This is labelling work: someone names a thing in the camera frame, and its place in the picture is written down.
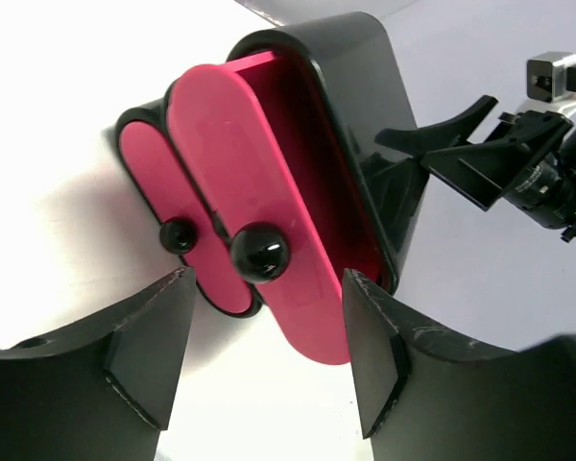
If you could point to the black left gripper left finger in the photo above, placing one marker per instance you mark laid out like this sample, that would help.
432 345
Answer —
101 388

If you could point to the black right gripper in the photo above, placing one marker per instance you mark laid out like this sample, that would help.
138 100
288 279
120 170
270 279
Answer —
525 161

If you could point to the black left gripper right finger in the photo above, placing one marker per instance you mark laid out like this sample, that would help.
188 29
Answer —
427 392

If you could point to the black drawer organizer cabinet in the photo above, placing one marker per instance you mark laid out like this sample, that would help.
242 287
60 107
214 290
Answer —
351 62

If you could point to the pink top drawer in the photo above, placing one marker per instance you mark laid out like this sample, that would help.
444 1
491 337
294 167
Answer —
256 140

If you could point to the pink drawer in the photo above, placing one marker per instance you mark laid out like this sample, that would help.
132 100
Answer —
159 175
256 140

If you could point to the pink bottom drawer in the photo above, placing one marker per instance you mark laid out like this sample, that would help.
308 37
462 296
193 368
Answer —
159 175

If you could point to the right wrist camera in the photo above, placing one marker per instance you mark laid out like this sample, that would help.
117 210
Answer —
551 84

